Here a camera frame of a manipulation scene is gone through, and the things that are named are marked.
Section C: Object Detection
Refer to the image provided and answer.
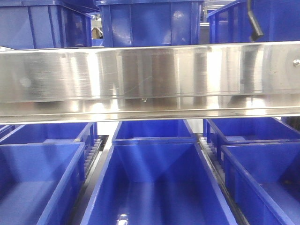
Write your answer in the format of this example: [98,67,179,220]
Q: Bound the dark blue bin upper left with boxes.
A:
[0,0,98,50]

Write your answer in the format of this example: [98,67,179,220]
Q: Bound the dark blue bin rear right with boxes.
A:
[203,117,300,147]

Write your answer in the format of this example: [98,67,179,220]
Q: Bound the dark blue bin lower left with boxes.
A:
[0,142,85,225]

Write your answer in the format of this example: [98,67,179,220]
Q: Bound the dark blue bin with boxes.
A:
[0,142,85,225]
[0,122,97,148]
[112,120,196,145]
[95,0,203,47]
[222,142,300,225]
[203,117,300,147]
[81,143,236,225]
[0,0,98,50]

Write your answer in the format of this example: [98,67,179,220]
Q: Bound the dark blue bin rear middle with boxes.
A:
[112,120,196,145]

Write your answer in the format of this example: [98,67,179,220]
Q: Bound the dark blue bin lower middle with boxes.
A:
[81,143,236,225]

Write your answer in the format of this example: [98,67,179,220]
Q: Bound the dark blue bin rear left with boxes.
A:
[0,122,97,148]

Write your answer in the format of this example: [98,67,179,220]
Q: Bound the steel shelf front rail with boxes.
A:
[0,42,300,124]

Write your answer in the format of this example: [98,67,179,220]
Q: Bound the dark blue bin lower right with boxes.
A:
[222,142,300,225]

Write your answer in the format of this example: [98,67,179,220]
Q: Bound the dark blue bin upper right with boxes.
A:
[95,0,203,47]

